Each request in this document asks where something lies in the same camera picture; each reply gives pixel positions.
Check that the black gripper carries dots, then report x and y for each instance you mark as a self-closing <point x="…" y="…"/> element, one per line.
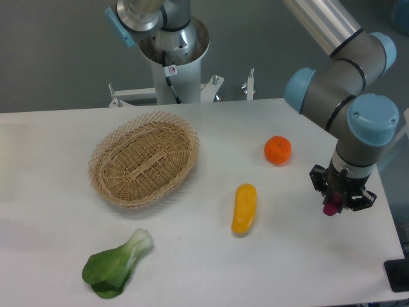
<point x="349" y="190"/>

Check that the purple sweet potato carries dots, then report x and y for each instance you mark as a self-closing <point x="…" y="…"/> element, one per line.
<point x="331" y="205"/>

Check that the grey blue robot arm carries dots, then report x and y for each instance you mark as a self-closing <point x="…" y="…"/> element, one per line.
<point x="335" y="99"/>

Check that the oval wicker basket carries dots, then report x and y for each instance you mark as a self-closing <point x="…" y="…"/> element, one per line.
<point x="143" y="159"/>

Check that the orange mandarin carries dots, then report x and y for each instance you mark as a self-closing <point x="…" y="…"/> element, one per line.
<point x="278" y="150"/>

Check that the yellow pepper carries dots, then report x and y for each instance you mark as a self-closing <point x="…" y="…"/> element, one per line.
<point x="246" y="200"/>

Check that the black device at table edge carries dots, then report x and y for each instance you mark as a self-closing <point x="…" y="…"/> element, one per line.
<point x="397" y="274"/>

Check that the green bok choy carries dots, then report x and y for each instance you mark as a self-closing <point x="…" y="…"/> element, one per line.
<point x="108" y="271"/>

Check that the white clamp bracket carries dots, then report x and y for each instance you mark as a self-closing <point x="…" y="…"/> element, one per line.
<point x="248" y="88"/>

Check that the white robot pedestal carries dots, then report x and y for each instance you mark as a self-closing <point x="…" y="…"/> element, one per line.
<point x="175" y="60"/>

